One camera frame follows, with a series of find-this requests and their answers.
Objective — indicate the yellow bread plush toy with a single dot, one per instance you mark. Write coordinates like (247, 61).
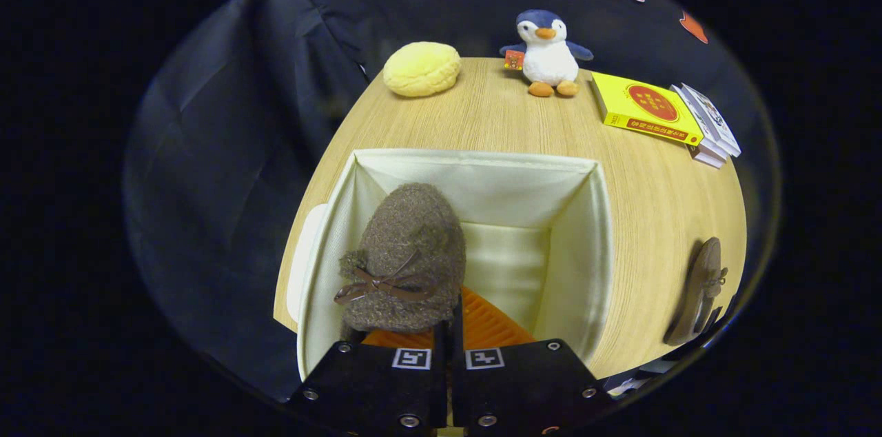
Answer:
(422, 69)

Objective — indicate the pale pink book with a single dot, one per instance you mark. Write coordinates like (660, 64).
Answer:
(706, 158)

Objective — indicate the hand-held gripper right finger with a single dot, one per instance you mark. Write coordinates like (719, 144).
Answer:
(524, 382)

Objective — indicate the black backdrop cloth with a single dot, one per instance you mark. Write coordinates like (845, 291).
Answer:
(227, 147)

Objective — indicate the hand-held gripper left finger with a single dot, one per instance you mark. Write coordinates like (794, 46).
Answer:
(372, 382)

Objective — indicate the yellow book red circle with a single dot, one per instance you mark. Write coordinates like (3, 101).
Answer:
(648, 108)

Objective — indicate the cream fabric storage box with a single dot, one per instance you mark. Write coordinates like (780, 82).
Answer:
(510, 196)

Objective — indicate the brown fuzzy bow shoe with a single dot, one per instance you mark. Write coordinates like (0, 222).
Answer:
(699, 292)
(406, 237)

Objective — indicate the plain white book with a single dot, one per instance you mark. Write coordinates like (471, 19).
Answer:
(697, 123)

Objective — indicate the blue white penguin plush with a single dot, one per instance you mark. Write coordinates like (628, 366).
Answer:
(549, 59)

